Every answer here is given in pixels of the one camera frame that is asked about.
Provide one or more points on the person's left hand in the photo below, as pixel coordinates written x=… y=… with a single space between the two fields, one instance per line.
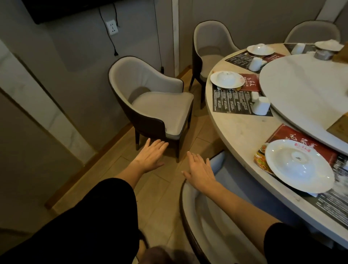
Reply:
x=148 y=159

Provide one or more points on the person's right hand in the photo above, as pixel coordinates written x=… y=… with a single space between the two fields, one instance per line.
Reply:
x=199 y=174

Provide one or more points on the person's left middle finger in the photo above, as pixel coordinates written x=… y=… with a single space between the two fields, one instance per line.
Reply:
x=158 y=148

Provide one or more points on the person's right little finger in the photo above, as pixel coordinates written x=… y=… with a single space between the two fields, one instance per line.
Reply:
x=208 y=166

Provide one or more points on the person's right middle finger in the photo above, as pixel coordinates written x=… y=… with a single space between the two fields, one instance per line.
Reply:
x=196 y=161

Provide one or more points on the person's right thumb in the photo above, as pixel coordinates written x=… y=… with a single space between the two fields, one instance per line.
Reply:
x=185 y=174

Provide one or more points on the person's left thumb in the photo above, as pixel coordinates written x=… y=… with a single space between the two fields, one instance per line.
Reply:
x=159 y=165

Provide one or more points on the person's left little finger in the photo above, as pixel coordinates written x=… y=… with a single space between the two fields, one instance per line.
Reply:
x=146 y=146

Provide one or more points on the person's left forearm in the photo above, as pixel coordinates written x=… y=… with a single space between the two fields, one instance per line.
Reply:
x=130 y=174

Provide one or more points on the person's right forearm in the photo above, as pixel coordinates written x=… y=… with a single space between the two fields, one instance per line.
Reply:
x=242 y=212

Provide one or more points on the grey upholstered armchair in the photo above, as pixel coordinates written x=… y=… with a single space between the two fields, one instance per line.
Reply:
x=160 y=108
x=214 y=231
x=312 y=31
x=210 y=46

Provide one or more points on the brown wooden skirting board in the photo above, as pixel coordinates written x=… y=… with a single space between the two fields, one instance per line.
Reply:
x=89 y=166

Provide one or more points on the white round plate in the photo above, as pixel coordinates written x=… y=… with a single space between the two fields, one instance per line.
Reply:
x=280 y=174
x=251 y=51
x=329 y=45
x=214 y=80

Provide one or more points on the white upturned cup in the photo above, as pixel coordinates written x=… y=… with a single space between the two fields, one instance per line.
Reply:
x=255 y=64
x=298 y=49
x=261 y=106

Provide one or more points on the small white cup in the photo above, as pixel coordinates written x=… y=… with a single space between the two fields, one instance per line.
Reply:
x=264 y=63
x=254 y=96

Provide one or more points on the person's shoe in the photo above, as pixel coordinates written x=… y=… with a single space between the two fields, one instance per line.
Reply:
x=157 y=255

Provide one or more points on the white upturned bowl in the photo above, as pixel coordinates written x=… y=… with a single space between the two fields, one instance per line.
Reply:
x=261 y=48
x=227 y=78
x=299 y=161

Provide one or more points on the person's black left sleeve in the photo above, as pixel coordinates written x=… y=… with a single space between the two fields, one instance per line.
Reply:
x=89 y=225

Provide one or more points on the person's black sleeve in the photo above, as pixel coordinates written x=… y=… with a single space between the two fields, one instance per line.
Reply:
x=89 y=225
x=299 y=247

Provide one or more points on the person's black right sleeve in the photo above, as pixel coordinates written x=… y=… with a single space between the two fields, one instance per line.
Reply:
x=299 y=247

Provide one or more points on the white marble turntable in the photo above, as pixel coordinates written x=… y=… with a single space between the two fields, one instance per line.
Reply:
x=304 y=87

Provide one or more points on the brown wooden box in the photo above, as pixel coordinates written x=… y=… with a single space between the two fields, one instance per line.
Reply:
x=341 y=55
x=339 y=127

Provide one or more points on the small metal pot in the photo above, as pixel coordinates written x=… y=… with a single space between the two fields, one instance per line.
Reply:
x=323 y=55

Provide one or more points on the white vertical wall trim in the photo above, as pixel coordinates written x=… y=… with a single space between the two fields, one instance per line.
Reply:
x=175 y=38

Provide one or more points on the white wall socket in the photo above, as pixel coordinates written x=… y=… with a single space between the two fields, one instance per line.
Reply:
x=112 y=27

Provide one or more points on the black wall television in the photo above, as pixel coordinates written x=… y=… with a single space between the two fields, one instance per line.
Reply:
x=68 y=9

